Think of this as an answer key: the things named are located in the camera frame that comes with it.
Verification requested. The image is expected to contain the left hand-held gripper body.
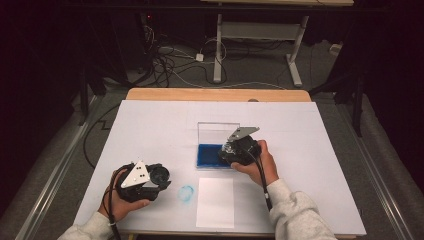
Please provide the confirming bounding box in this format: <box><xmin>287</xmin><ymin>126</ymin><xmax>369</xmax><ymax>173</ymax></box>
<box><xmin>117</xmin><ymin>160</ymin><xmax>160</xmax><ymax>203</ymax></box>

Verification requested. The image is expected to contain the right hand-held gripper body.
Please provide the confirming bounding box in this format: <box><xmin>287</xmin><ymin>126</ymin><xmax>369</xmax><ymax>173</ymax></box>
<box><xmin>217</xmin><ymin>126</ymin><xmax>263</xmax><ymax>167</ymax></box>

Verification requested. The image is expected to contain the blue ink pad clear lid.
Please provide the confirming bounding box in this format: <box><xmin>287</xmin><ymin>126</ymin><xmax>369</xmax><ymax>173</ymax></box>
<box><xmin>196</xmin><ymin>121</ymin><xmax>241</xmax><ymax>171</ymax></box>

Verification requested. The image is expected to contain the person's right hand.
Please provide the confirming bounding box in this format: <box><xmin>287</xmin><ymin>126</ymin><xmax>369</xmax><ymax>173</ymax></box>
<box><xmin>230</xmin><ymin>139</ymin><xmax>280</xmax><ymax>188</ymax></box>

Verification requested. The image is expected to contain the person's left hand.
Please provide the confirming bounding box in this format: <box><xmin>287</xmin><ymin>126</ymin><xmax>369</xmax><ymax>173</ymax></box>
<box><xmin>97</xmin><ymin>166</ymin><xmax>152</xmax><ymax>223</ymax></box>

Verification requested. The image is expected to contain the large white board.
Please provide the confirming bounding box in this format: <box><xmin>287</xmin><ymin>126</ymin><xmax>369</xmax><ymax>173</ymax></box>
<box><xmin>71</xmin><ymin>99</ymin><xmax>368</xmax><ymax>238</ymax></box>

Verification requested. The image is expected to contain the white paper sheet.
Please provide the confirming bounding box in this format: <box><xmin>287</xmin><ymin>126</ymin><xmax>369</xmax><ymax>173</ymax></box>
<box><xmin>195</xmin><ymin>176</ymin><xmax>236</xmax><ymax>230</ymax></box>

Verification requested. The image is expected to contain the wooden table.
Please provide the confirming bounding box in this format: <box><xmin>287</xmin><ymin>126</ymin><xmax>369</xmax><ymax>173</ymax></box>
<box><xmin>124</xmin><ymin>87</ymin><xmax>358</xmax><ymax>240</ymax></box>

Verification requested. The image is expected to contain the black metal stand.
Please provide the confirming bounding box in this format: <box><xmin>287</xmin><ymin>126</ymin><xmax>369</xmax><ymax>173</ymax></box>
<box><xmin>77</xmin><ymin>64</ymin><xmax>92</xmax><ymax>128</ymax></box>
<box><xmin>308</xmin><ymin>64</ymin><xmax>365</xmax><ymax>138</ymax></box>

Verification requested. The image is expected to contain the dark equipment with red light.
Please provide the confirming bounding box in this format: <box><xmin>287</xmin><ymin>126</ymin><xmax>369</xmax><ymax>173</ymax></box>
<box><xmin>138</xmin><ymin>11</ymin><xmax>158</xmax><ymax>73</ymax></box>

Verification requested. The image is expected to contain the white power strip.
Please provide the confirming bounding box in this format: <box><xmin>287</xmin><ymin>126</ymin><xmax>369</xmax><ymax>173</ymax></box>
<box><xmin>328</xmin><ymin>42</ymin><xmax>345</xmax><ymax>57</ymax></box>

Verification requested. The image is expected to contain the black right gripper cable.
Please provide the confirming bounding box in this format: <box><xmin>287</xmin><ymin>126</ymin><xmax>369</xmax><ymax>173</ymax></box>
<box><xmin>245</xmin><ymin>149</ymin><xmax>273</xmax><ymax>212</ymax></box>

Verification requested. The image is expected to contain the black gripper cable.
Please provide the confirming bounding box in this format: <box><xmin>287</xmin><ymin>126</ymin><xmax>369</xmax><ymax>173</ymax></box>
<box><xmin>245</xmin><ymin>149</ymin><xmax>273</xmax><ymax>212</ymax></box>
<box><xmin>100</xmin><ymin>165</ymin><xmax>123</xmax><ymax>240</ymax></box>

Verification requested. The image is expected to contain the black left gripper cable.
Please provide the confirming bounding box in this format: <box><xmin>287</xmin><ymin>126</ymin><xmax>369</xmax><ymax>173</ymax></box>
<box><xmin>100</xmin><ymin>165</ymin><xmax>123</xmax><ymax>240</ymax></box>

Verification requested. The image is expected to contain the black cable beside table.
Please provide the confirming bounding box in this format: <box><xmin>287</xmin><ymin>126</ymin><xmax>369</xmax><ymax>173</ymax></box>
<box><xmin>82</xmin><ymin>103</ymin><xmax>122</xmax><ymax>169</ymax></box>

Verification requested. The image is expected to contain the white floor cable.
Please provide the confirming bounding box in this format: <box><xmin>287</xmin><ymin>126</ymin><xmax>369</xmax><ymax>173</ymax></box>
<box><xmin>171</xmin><ymin>68</ymin><xmax>288</xmax><ymax>91</ymax></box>

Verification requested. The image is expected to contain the metal floor rail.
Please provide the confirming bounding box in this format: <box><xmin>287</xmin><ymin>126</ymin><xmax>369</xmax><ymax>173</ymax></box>
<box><xmin>14</xmin><ymin>95</ymin><xmax>103</xmax><ymax>240</ymax></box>
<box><xmin>338</xmin><ymin>99</ymin><xmax>416</xmax><ymax>240</ymax></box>

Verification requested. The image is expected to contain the tangle of black floor cables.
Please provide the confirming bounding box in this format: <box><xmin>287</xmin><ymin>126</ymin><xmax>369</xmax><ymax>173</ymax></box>
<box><xmin>141</xmin><ymin>23</ymin><xmax>229</xmax><ymax>89</ymax></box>

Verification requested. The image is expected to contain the white metal desk frame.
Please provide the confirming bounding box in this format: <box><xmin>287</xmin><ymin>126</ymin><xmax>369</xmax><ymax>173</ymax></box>
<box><xmin>199</xmin><ymin>0</ymin><xmax>355</xmax><ymax>88</ymax></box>

